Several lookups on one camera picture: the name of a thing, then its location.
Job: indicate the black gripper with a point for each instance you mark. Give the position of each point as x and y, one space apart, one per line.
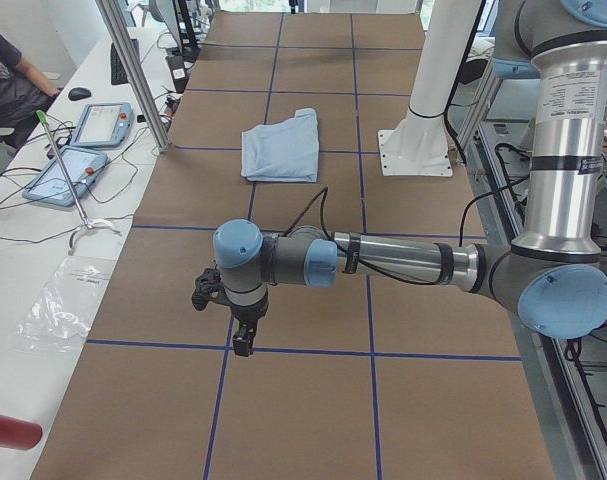
248 315

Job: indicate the light blue button-up shirt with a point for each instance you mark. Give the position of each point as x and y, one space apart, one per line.
284 152

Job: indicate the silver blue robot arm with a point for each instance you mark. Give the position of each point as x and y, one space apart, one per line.
549 275

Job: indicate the clear plastic bag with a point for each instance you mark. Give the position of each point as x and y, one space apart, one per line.
60 319

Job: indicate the red cylinder bottle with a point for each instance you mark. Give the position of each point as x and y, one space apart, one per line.
19 434

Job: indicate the upper blue teach pendant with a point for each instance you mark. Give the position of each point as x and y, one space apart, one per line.
102 125

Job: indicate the black keyboard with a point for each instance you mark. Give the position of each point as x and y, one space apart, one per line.
118 74

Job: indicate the black computer mouse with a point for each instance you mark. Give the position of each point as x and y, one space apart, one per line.
79 93

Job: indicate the reacher grabber stick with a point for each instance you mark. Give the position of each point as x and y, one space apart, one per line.
87 224

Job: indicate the seated person dark shirt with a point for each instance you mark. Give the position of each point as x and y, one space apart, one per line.
24 89

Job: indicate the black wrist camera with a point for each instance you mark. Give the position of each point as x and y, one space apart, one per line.
209 288

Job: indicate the white camera mast pedestal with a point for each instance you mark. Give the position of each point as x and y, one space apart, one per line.
418 146

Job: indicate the aluminium frame post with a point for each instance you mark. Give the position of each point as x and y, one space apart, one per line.
115 24

